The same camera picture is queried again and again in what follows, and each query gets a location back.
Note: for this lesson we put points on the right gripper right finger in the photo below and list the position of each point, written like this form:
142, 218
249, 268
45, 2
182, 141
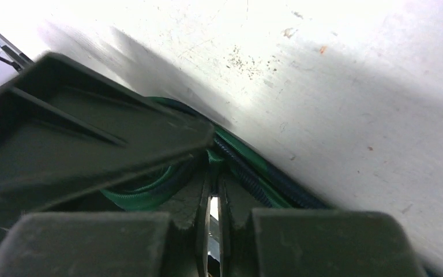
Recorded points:
258, 241

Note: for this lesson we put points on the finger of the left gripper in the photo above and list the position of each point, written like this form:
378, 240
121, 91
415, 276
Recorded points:
66, 130

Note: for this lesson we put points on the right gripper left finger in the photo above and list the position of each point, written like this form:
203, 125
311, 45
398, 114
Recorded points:
168, 242

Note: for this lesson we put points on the green navy striped tie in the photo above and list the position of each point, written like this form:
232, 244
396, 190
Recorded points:
261, 179

